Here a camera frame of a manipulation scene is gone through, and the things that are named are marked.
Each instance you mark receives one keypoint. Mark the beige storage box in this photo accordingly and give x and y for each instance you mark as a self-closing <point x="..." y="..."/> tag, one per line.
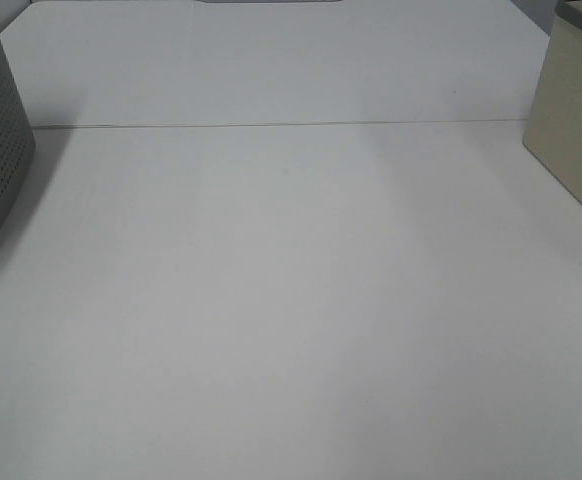
<point x="553" y="133"/>

